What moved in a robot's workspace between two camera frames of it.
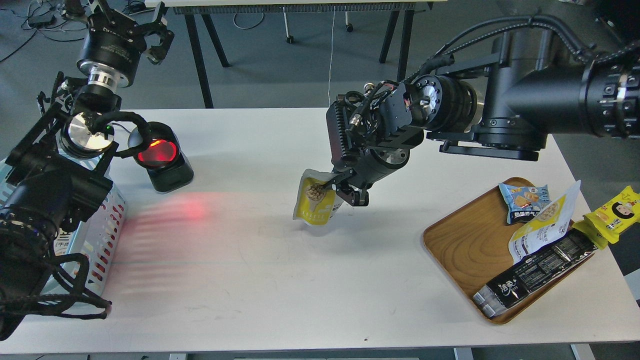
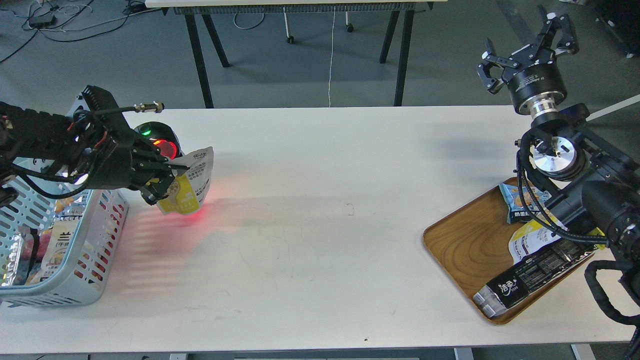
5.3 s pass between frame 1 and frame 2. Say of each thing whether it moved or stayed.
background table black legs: stayed
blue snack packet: stayed
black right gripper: moved
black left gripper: moved
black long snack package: stayed
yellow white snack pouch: moved
